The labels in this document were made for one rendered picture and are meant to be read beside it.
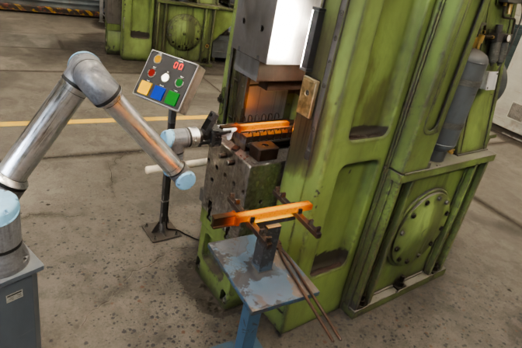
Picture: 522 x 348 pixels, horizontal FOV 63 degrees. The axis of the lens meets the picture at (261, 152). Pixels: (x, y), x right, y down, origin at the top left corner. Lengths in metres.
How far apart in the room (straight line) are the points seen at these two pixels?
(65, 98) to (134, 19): 5.18
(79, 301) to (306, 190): 1.34
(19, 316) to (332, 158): 1.39
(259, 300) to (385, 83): 1.09
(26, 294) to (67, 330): 0.56
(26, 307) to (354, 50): 1.61
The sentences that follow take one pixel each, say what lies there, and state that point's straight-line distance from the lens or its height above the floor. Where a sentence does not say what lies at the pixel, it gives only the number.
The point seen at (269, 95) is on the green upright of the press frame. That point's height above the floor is 1.10.
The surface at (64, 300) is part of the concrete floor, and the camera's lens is 2.59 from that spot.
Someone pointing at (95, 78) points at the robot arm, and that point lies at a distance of 1.62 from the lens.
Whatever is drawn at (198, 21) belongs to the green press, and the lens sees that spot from 6.95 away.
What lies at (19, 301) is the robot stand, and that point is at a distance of 1.94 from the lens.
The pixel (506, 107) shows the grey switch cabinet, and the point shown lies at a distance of 7.27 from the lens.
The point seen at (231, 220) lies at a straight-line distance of 1.53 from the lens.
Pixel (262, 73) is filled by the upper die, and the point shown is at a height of 1.31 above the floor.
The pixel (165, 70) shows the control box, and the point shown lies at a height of 1.12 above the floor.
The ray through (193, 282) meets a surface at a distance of 2.66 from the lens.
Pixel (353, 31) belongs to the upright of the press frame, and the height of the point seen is 1.59.
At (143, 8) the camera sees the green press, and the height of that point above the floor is 0.78.
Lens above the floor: 1.80
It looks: 25 degrees down
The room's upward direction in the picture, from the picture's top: 11 degrees clockwise
